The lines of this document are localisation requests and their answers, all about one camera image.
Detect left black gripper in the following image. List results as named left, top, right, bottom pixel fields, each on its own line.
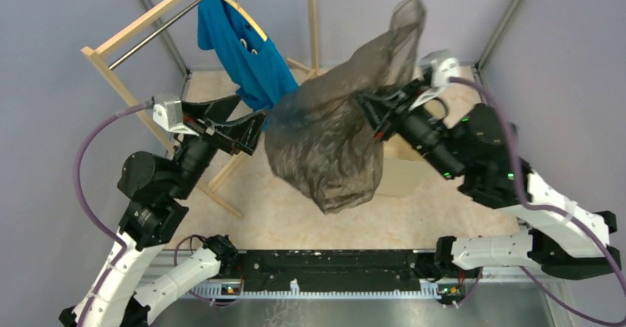
left=170, top=93, right=272, bottom=198

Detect cream plastic trash bin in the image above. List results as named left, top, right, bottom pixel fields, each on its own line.
left=376, top=134, right=430, bottom=197

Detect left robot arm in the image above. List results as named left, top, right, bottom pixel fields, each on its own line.
left=59, top=94, right=268, bottom=326

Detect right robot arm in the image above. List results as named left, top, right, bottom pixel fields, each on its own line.
left=356, top=80, right=622, bottom=280

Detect blue t-shirt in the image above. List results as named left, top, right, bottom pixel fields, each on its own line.
left=197, top=0, right=298, bottom=111

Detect wooden clothes hanger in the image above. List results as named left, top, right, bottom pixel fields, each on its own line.
left=222, top=0, right=268, bottom=42

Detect wooden clothes rack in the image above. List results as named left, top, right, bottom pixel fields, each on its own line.
left=80, top=0, right=346, bottom=220

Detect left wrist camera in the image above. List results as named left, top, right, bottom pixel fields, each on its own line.
left=152, top=94, right=199, bottom=136

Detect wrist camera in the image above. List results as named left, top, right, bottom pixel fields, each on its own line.
left=152, top=94, right=199, bottom=136
left=409, top=50, right=461, bottom=111

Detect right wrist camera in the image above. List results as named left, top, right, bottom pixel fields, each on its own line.
left=409, top=50, right=461, bottom=111

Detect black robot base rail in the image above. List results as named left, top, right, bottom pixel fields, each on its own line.
left=216, top=249, right=478, bottom=293

